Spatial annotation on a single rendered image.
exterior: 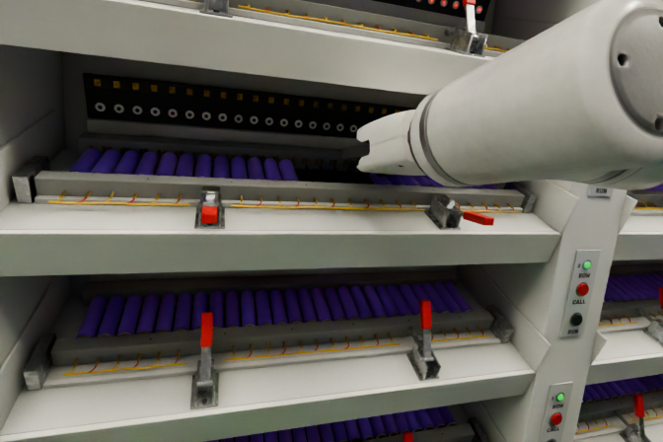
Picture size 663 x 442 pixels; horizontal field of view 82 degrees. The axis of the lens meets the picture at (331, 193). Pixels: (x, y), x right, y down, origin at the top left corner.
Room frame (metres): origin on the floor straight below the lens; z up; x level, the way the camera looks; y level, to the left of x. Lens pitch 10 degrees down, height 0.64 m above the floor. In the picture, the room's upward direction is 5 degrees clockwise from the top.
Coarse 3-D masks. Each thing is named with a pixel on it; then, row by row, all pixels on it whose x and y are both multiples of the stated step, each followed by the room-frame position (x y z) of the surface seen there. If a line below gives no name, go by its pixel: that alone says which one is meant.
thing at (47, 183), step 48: (48, 192) 0.36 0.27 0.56; (96, 192) 0.37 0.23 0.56; (144, 192) 0.38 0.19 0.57; (192, 192) 0.39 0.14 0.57; (240, 192) 0.41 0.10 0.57; (288, 192) 0.42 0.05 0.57; (336, 192) 0.44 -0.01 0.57; (384, 192) 0.45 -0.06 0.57; (432, 192) 0.47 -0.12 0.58; (480, 192) 0.50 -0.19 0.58
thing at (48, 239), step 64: (128, 128) 0.49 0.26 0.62; (192, 128) 0.51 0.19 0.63; (0, 192) 0.33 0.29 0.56; (0, 256) 0.31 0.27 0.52; (64, 256) 0.32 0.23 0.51; (128, 256) 0.34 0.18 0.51; (192, 256) 0.35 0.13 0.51; (256, 256) 0.37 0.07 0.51; (320, 256) 0.39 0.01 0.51; (384, 256) 0.41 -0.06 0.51; (448, 256) 0.44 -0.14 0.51; (512, 256) 0.47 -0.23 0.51
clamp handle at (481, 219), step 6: (450, 204) 0.44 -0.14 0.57; (450, 210) 0.43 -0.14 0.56; (456, 210) 0.43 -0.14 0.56; (462, 216) 0.41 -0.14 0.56; (468, 216) 0.40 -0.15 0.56; (474, 216) 0.39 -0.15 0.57; (480, 216) 0.38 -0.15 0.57; (486, 216) 0.38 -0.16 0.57; (480, 222) 0.38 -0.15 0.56; (486, 222) 0.37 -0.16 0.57; (492, 222) 0.38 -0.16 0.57
